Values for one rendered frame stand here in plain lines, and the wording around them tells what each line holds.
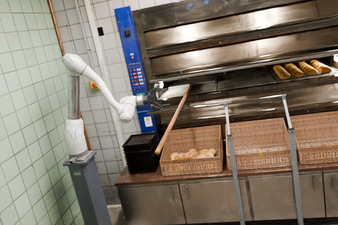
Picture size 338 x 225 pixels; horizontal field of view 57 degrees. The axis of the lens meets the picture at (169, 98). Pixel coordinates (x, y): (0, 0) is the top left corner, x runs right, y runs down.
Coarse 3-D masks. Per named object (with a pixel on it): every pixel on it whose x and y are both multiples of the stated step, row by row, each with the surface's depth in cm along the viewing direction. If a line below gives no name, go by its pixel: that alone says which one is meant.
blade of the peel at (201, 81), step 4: (188, 80) 388; (192, 80) 384; (196, 80) 379; (200, 80) 374; (204, 80) 370; (208, 80) 365; (212, 80) 361; (172, 84) 383; (176, 84) 379; (180, 84) 374; (184, 84) 369; (188, 84) 355; (196, 84) 353; (200, 84) 352; (168, 88) 361; (172, 88) 360
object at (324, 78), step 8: (296, 80) 290; (304, 80) 286; (312, 80) 285; (320, 80) 283; (328, 80) 282; (240, 88) 300; (248, 88) 297; (256, 88) 296; (264, 88) 294; (272, 88) 293; (192, 96) 309; (200, 96) 308; (208, 96) 306
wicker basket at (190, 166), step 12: (180, 132) 318; (192, 132) 315; (204, 132) 311; (168, 144) 316; (180, 144) 318; (192, 144) 315; (204, 144) 312; (216, 144) 309; (168, 156) 310; (216, 156) 268; (168, 168) 295; (180, 168) 278; (192, 168) 287; (216, 168) 271
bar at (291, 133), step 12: (264, 96) 260; (276, 96) 257; (192, 108) 274; (228, 120) 260; (288, 120) 246; (228, 132) 254; (288, 132) 244; (228, 144) 252; (240, 204) 265; (300, 204) 255; (240, 216) 268; (300, 216) 258
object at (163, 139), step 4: (188, 88) 331; (188, 92) 318; (184, 96) 300; (184, 100) 289; (180, 104) 274; (180, 108) 265; (176, 112) 253; (176, 116) 246; (172, 120) 236; (172, 124) 228; (168, 128) 220; (168, 132) 214; (164, 136) 206; (164, 140) 201; (160, 144) 193; (160, 148) 189; (156, 152) 184
